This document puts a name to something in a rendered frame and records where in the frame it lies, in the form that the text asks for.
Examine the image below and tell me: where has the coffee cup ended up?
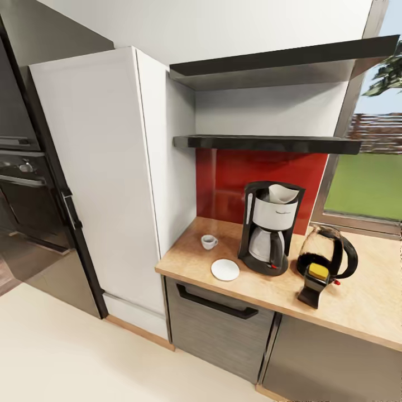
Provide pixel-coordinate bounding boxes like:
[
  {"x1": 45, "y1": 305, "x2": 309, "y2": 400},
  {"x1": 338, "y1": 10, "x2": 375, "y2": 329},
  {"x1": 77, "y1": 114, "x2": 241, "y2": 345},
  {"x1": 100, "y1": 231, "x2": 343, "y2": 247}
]
[{"x1": 201, "y1": 235, "x2": 218, "y2": 250}]

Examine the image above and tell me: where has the saucer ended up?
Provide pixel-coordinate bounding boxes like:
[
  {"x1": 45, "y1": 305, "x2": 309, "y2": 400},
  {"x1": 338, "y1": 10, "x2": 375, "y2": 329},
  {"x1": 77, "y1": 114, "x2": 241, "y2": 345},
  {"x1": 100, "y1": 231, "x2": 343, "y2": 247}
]
[{"x1": 212, "y1": 259, "x2": 240, "y2": 281}]

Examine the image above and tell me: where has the electric kettle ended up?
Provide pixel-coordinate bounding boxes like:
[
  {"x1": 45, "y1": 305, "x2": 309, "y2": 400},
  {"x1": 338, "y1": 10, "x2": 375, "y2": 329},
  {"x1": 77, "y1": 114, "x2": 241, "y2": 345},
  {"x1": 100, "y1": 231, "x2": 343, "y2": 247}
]
[{"x1": 296, "y1": 225, "x2": 358, "y2": 285}]

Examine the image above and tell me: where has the bottle of coffee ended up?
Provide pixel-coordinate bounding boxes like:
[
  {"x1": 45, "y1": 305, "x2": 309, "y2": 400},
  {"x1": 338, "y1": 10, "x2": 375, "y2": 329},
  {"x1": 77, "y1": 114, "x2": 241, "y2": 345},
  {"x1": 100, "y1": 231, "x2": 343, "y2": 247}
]
[{"x1": 297, "y1": 263, "x2": 329, "y2": 310}]

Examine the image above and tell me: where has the paper coffee filter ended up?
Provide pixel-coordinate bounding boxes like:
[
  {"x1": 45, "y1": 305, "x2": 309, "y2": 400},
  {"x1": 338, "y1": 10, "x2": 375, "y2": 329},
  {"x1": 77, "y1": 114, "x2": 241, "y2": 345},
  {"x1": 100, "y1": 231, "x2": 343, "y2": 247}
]
[{"x1": 269, "y1": 184, "x2": 299, "y2": 204}]

